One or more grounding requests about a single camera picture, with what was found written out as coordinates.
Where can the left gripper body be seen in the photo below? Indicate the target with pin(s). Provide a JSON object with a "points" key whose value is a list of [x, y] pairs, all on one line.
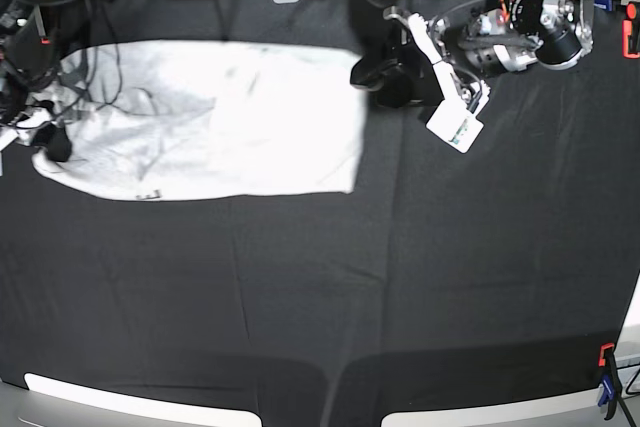
{"points": [[457, 83]]}

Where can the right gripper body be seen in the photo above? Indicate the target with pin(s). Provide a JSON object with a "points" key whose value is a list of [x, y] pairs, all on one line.
{"points": [[34, 127]]}

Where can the white t-shirt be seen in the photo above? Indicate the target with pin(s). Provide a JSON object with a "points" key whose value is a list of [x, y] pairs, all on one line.
{"points": [[165, 120]]}

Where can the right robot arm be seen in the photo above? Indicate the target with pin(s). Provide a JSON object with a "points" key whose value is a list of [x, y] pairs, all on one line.
{"points": [[18, 84]]}

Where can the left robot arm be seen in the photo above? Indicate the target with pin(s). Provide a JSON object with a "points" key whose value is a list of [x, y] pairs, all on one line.
{"points": [[451, 55]]}

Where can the red clamp far left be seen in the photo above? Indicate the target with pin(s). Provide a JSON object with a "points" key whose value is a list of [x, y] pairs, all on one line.
{"points": [[40, 26]]}

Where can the red clamp far right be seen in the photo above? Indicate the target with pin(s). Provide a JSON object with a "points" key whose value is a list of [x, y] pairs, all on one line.
{"points": [[630, 33]]}

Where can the red blue clamp near right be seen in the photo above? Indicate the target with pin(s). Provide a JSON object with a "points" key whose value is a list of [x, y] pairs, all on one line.
{"points": [[608, 380]]}

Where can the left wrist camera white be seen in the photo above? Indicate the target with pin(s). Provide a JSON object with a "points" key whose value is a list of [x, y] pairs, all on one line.
{"points": [[455, 125]]}

